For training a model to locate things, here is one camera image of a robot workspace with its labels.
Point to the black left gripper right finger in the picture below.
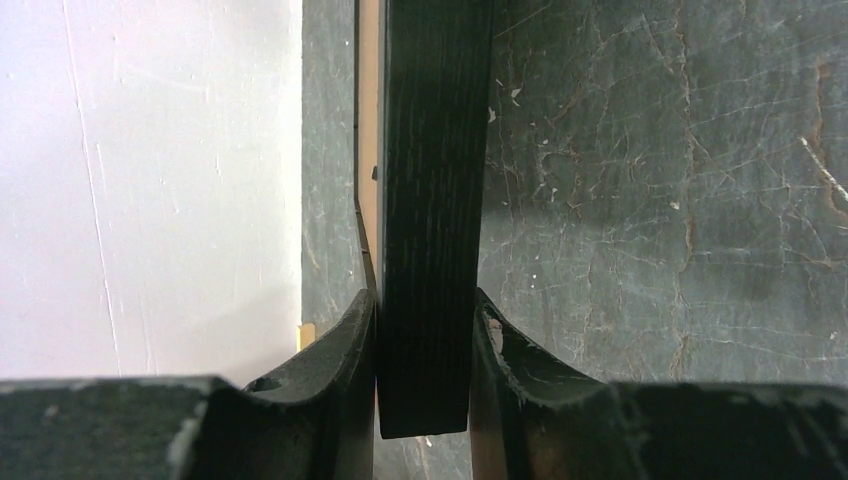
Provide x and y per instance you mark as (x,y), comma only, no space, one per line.
(535,417)

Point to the black picture frame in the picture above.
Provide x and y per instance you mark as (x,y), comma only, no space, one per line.
(422,71)

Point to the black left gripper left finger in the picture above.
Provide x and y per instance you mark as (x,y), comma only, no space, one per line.
(310,418)

